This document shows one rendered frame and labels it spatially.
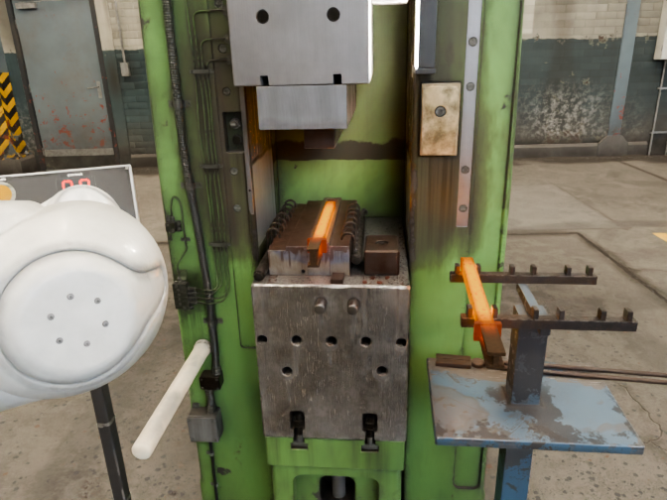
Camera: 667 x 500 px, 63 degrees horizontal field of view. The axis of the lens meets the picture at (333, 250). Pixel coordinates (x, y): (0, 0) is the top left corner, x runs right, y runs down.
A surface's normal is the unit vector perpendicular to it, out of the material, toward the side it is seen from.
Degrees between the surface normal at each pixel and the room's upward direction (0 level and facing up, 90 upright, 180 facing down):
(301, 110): 90
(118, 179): 60
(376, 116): 90
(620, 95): 90
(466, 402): 0
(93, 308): 79
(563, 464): 0
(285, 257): 90
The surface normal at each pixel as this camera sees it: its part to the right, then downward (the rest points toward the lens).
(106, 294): 0.50, 0.14
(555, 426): -0.03, -0.94
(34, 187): 0.29, -0.19
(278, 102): -0.08, 0.35
